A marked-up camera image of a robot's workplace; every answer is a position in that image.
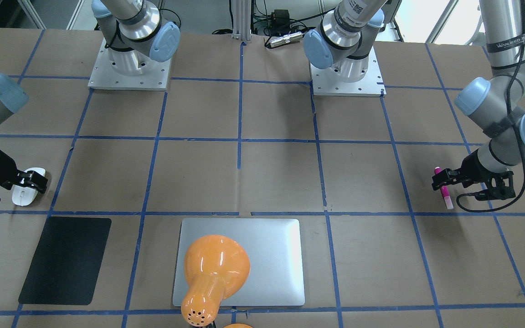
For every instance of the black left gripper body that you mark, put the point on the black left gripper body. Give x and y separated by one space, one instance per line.
473 167

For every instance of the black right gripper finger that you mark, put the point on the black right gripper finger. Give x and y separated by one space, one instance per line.
39 185
32 175

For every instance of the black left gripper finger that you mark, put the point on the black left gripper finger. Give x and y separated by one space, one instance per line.
438 183
446 173

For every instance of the pink highlighter pen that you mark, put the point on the pink highlighter pen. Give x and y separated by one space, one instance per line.
446 197

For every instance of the white computer mouse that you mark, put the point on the white computer mouse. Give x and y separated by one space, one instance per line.
25 195

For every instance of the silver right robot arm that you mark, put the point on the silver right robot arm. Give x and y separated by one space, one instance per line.
130 25

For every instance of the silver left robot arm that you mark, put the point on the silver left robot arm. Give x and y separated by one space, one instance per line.
492 104

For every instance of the black mousepad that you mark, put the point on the black mousepad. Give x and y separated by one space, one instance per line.
67 260

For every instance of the silver closed laptop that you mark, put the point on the silver closed laptop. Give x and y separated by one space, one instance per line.
274 247

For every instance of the orange desk lamp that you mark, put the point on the orange desk lamp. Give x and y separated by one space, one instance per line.
215 268

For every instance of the silver metal cylinder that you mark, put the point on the silver metal cylinder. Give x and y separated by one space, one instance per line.
284 40

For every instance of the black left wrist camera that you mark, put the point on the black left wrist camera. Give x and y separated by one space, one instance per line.
499 186

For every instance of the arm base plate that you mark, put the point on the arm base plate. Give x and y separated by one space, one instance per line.
128 71
350 78

